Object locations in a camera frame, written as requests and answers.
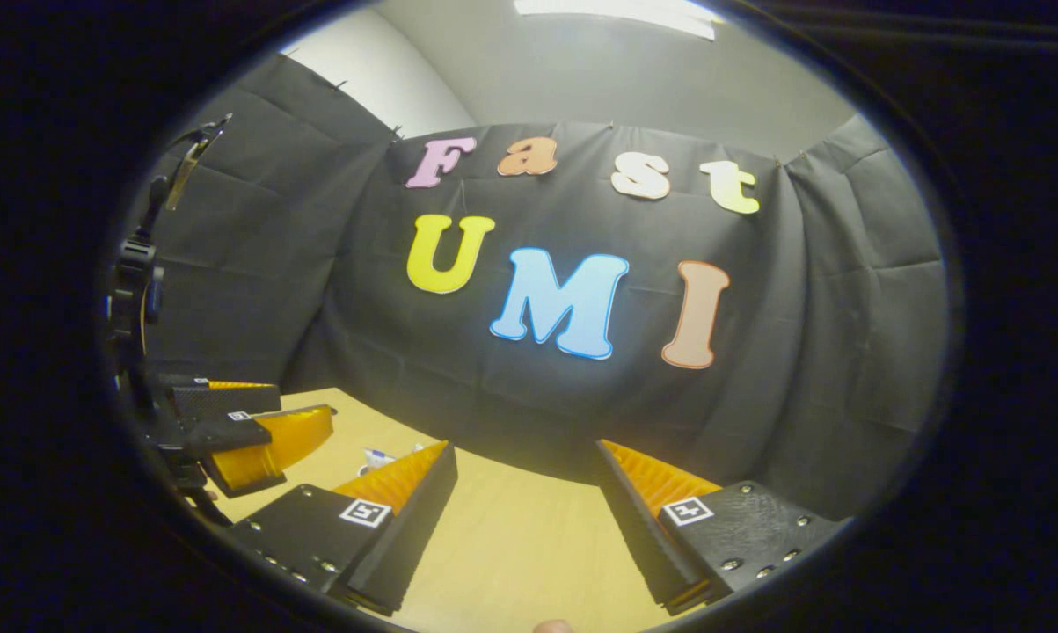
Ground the light wooden desktop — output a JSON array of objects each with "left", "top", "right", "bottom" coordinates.
[{"left": 212, "top": 387, "right": 732, "bottom": 633}]

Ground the white and blue toothpaste tube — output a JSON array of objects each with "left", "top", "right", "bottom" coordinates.
[{"left": 361, "top": 444, "right": 426, "bottom": 471}]

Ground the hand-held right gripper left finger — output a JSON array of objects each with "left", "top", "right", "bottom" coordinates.
[{"left": 228, "top": 440, "right": 459, "bottom": 616}]

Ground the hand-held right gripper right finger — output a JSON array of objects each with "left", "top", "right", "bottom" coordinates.
[{"left": 595, "top": 439, "right": 850, "bottom": 616}]

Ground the black backdrop cloth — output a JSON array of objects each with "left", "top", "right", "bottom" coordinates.
[{"left": 128, "top": 53, "right": 950, "bottom": 521}]

